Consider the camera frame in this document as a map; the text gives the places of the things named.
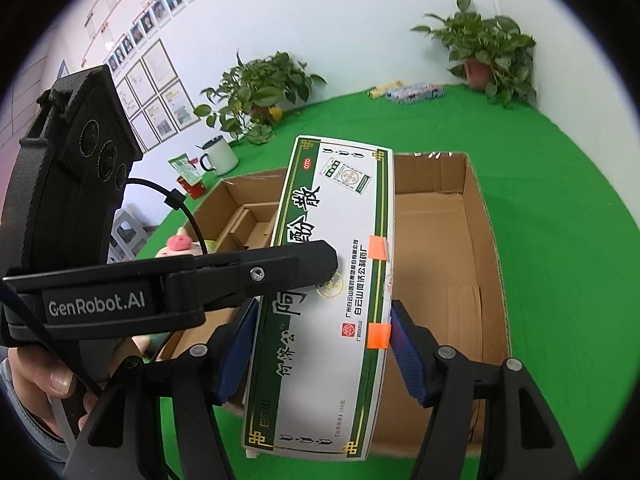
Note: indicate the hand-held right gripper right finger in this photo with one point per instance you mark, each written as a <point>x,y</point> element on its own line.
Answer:
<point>407,355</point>

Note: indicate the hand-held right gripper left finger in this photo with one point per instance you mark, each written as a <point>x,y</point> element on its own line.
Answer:
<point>235,360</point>

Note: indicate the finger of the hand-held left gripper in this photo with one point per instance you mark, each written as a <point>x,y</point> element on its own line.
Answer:
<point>280,265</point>

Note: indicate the cardboard divider insert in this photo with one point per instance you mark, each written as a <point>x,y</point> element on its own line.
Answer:
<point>255,225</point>

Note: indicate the white and green medicine box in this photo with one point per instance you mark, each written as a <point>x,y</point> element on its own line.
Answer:
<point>325,370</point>

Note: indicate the large cardboard box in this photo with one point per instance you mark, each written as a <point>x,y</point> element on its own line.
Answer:
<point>440,270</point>

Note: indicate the plush pig toy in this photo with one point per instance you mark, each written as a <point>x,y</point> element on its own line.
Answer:
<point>178,243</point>

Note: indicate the person's left hand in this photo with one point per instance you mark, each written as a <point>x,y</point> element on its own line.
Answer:
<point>40,375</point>

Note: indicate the grey plastic stool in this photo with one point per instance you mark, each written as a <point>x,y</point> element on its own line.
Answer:
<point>127,235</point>

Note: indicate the red box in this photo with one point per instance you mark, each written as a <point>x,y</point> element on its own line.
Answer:
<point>192,189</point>

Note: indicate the green snack packet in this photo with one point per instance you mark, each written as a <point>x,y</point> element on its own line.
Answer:
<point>184,167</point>

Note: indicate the white enamel mug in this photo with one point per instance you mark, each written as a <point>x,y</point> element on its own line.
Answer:
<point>220,157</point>

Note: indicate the bushy potted pothos plant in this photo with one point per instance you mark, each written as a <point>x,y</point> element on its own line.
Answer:
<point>260,95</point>

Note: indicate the yellow packet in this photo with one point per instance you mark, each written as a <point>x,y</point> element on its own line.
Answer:
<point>382,90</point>

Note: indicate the green table cloth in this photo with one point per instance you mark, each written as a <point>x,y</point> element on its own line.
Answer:
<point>550,210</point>

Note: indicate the patterned pastel box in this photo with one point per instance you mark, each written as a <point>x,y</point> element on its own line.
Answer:
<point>417,92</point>

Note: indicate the potted plant in terracotta pot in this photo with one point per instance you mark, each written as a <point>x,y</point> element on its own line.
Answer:
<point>480,50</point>

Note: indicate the wall of framed certificates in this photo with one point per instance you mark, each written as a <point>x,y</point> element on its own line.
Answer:
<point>160,85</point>

